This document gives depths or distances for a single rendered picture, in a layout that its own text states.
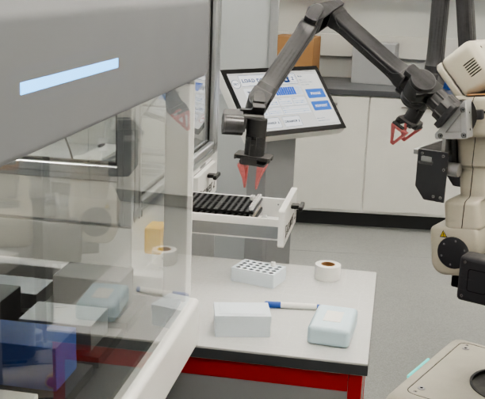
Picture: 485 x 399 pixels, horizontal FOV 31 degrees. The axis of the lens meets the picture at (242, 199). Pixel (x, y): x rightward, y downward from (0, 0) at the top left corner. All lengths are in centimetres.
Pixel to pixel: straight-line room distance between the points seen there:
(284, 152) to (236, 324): 169
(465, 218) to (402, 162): 283
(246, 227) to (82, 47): 147
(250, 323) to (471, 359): 138
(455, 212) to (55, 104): 199
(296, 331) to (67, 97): 116
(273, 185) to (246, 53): 88
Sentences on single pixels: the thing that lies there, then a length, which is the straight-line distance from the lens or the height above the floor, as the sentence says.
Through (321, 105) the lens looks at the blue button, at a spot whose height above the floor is 105.
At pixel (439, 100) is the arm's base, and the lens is 262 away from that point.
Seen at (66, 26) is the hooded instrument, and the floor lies 149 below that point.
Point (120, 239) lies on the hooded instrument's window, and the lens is 126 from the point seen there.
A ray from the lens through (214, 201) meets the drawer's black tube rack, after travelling 257.
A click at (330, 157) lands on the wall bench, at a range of 556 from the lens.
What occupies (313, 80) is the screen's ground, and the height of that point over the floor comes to 114.
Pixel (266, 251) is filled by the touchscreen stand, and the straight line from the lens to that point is 362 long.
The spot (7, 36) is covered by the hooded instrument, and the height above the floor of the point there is 148.
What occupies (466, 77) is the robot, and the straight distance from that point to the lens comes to 274.
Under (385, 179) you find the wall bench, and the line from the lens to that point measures 561.
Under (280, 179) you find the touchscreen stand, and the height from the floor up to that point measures 75.
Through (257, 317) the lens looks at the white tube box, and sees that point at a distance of 196.
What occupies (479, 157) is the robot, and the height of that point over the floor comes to 104.
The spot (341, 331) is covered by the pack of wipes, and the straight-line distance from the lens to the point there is 194.
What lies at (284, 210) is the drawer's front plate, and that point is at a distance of 240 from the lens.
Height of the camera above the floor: 154
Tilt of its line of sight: 14 degrees down
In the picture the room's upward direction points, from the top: 2 degrees clockwise
